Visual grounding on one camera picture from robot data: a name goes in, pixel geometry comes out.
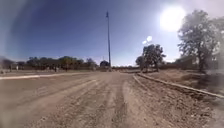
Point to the row of trees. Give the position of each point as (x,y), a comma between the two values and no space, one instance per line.
(53,62)

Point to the brown gravel dirt road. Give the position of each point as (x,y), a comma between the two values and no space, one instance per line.
(86,100)

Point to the dark green tree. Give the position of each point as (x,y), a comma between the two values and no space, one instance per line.
(152,56)

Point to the tall thin pole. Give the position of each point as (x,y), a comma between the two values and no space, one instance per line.
(108,40)

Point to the large leafy tree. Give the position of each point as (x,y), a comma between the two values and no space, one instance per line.
(198,36)

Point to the small dark tree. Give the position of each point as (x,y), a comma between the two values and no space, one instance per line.
(104,63)

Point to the dry scrub ground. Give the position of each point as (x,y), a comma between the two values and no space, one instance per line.
(186,78)

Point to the pale concrete kerb strip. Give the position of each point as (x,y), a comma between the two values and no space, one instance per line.
(33,76)

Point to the concrete kerb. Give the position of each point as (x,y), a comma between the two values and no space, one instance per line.
(176,85)

